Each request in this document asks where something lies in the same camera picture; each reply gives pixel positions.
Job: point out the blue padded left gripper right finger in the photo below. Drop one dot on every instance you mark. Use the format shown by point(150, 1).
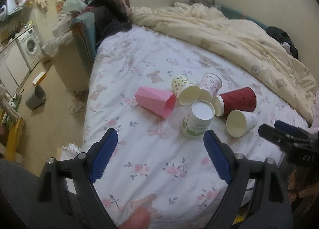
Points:
point(269, 206)

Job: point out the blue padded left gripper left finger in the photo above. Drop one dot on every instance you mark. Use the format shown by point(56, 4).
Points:
point(66, 195)

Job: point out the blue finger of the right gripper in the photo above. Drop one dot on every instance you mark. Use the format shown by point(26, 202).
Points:
point(286, 128)

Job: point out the white green paper cup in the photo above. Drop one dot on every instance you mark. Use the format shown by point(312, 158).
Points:
point(197, 121)

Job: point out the plain white paper cup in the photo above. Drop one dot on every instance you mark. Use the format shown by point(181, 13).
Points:
point(239, 122)

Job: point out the red ripple paper cup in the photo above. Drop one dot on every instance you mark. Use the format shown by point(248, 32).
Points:
point(243, 99)

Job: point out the pink patterned paper cup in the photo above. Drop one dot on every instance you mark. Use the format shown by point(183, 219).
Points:
point(209, 86)

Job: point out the yellow patterned paper cup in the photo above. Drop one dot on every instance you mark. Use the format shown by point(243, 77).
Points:
point(185, 91)

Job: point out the pink faceted plastic cup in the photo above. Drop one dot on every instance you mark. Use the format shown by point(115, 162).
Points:
point(160, 102)

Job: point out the operator thumb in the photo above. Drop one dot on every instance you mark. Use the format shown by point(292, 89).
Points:
point(140, 219)

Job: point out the white patterned tissue pack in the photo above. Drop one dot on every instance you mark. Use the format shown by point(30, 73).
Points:
point(72, 149)

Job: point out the yellow wooden chair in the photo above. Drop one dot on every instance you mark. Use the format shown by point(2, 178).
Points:
point(10, 139)

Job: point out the grey trash bin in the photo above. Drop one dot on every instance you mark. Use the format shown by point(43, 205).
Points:
point(35, 98)

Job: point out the cream bear print duvet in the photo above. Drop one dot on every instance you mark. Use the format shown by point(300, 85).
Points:
point(241, 42)

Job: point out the white kitchen cabinet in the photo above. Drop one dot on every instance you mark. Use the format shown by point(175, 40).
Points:
point(13, 68)

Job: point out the white washing machine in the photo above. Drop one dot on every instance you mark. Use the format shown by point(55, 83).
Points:
point(28, 43)

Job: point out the dark clothes pile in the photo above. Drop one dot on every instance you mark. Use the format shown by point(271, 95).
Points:
point(111, 17)

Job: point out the black clothes by wall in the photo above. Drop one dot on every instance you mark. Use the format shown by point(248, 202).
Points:
point(283, 38)

